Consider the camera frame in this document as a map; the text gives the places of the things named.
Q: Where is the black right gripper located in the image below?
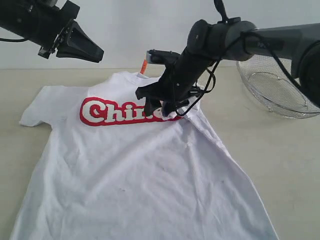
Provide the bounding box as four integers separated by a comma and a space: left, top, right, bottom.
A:
135, 63, 203, 117

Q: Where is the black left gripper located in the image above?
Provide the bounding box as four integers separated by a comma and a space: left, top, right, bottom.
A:
15, 0, 104, 63

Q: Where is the white t-shirt with red logo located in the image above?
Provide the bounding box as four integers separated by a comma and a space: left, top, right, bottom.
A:
10, 72, 278, 240

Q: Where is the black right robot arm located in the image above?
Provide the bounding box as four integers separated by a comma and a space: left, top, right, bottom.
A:
135, 18, 320, 117

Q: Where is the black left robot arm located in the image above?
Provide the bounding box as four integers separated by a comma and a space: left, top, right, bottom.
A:
0, 0, 104, 63

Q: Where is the orange shirt neck tag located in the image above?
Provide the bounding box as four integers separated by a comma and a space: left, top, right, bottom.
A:
140, 59, 148, 75

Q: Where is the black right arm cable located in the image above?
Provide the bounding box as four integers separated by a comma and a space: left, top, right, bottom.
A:
172, 0, 308, 118

